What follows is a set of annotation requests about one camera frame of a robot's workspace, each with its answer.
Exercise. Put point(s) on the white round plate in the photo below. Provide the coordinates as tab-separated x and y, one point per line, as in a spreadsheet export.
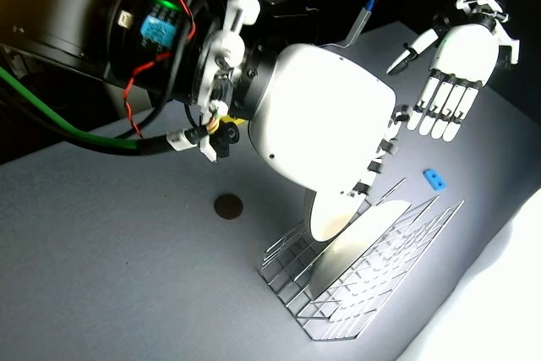
329	221
359	247

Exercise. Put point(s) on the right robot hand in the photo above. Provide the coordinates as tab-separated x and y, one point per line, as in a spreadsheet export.
321	116

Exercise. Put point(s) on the brown round cookie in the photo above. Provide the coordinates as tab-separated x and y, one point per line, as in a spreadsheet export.
228	207

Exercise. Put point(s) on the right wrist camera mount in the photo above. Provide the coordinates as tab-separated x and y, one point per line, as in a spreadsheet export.
234	14

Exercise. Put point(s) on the yellow rectangular block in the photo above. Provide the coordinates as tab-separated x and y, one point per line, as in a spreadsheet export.
236	121

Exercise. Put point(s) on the blue block with two holes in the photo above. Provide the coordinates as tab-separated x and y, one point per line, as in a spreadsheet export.
435	179

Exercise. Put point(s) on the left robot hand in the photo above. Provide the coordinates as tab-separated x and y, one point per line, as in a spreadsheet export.
465	56

